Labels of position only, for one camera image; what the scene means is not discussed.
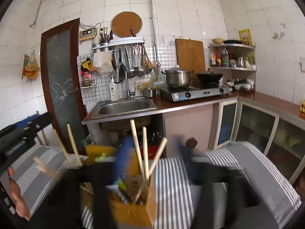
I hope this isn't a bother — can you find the wooden chopstick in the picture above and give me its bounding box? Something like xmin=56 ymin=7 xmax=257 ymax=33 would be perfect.
xmin=67 ymin=123 xmax=83 ymax=166
xmin=130 ymin=119 xmax=145 ymax=178
xmin=53 ymin=129 xmax=72 ymax=165
xmin=143 ymin=127 xmax=149 ymax=181
xmin=149 ymin=137 xmax=168 ymax=176
xmin=34 ymin=157 xmax=62 ymax=180

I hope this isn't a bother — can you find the person's left hand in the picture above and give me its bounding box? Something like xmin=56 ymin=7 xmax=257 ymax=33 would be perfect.
xmin=7 ymin=166 xmax=31 ymax=221

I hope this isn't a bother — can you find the grey striped tablecloth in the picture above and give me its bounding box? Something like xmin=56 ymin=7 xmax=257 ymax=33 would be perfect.
xmin=9 ymin=140 xmax=303 ymax=229

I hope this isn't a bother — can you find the yellow perforated utensil holder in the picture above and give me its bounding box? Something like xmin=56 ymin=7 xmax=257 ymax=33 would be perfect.
xmin=85 ymin=145 xmax=157 ymax=227

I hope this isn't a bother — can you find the hanging plastic bag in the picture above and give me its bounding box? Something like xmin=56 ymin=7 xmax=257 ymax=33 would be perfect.
xmin=22 ymin=51 xmax=40 ymax=80

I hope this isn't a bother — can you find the dark framed glass door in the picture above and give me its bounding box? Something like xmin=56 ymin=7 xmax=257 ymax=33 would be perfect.
xmin=40 ymin=19 xmax=88 ymax=154

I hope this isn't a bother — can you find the stainless steel sink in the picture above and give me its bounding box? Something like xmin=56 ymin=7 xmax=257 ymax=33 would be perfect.
xmin=91 ymin=98 xmax=157 ymax=118

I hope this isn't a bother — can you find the white soap bottle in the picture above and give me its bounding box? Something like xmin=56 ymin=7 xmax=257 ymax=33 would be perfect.
xmin=109 ymin=75 xmax=119 ymax=101

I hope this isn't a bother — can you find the chrome faucet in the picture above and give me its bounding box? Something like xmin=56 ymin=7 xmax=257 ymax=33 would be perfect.
xmin=114 ymin=62 xmax=136 ymax=101

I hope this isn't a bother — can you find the gas stove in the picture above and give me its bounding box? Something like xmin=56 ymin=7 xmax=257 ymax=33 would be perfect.
xmin=160 ymin=86 xmax=231 ymax=102

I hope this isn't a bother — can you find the black wok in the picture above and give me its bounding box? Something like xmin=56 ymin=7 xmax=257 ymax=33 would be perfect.
xmin=196 ymin=72 xmax=223 ymax=88

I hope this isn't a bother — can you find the steel cooking pot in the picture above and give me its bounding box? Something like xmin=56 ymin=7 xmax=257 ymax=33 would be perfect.
xmin=161 ymin=67 xmax=191 ymax=87

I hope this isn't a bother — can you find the round wooden cutting board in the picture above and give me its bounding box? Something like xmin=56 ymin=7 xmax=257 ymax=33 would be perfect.
xmin=111 ymin=11 xmax=143 ymax=38

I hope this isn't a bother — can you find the rectangular wooden cutting board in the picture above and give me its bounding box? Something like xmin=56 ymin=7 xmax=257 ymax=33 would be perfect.
xmin=175 ymin=39 xmax=206 ymax=73

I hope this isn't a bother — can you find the green handled utensil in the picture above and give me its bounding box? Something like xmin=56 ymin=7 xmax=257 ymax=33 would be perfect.
xmin=95 ymin=152 xmax=129 ymax=191

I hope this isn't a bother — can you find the wall utensil rack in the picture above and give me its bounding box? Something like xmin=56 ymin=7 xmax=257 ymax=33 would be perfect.
xmin=91 ymin=36 xmax=145 ymax=74

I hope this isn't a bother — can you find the corner wall shelf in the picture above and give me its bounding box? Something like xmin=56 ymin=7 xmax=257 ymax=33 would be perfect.
xmin=207 ymin=44 xmax=256 ymax=72

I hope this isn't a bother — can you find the yellow wall picture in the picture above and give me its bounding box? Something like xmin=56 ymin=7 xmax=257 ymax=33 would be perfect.
xmin=238 ymin=28 xmax=254 ymax=47

